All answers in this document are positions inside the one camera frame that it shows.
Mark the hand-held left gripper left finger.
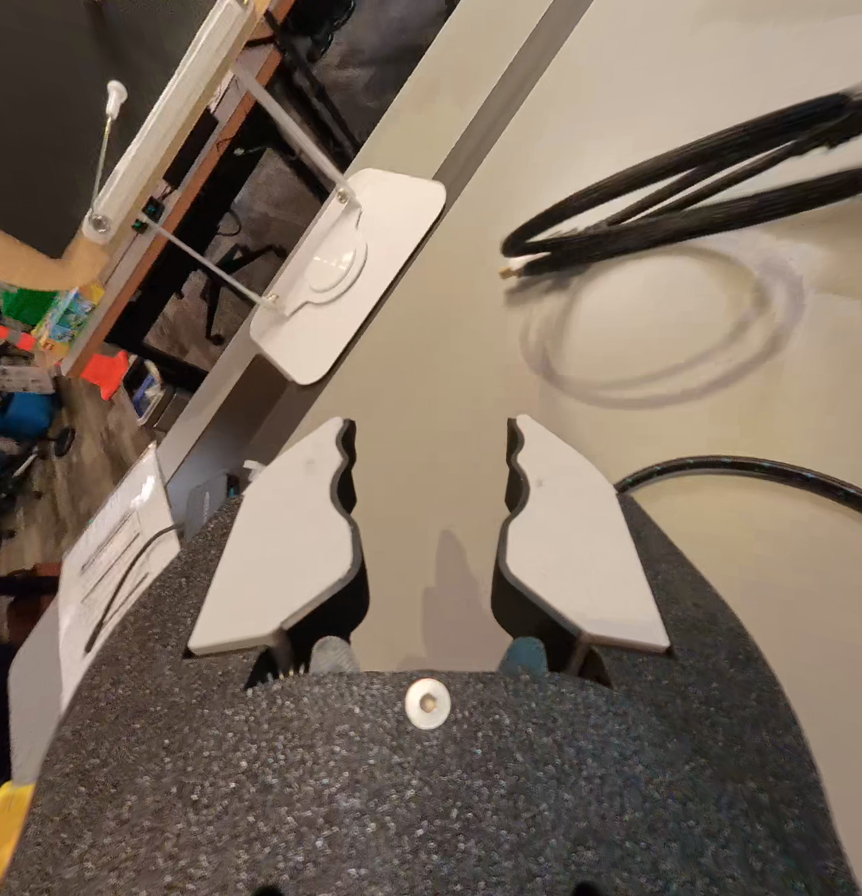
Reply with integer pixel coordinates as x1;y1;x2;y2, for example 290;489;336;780
186;417;370;673

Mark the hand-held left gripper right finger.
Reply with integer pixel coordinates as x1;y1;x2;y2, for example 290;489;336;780
490;414;671;669

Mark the black braided hub cable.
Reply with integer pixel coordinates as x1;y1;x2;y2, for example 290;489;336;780
500;87;862;280

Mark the yellow plastic bin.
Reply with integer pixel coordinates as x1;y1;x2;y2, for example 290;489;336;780
0;779;36;893

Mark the printed paper sheet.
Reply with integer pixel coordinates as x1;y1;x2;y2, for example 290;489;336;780
56;444;182;697

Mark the white stand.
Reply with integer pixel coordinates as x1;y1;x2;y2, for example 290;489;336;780
133;59;448;386

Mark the colourful toy box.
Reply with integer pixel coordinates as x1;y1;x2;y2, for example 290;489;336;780
32;280;106;354

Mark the wooden back desk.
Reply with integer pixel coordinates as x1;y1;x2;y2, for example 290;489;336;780
59;0;295;379

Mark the black speaker bar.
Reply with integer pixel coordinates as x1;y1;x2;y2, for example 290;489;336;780
161;108;220;186

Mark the black wood-framed panel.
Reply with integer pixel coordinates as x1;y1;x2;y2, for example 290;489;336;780
0;0;264;291

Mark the thin black dock cable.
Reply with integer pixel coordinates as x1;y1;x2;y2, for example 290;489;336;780
84;524;182;655

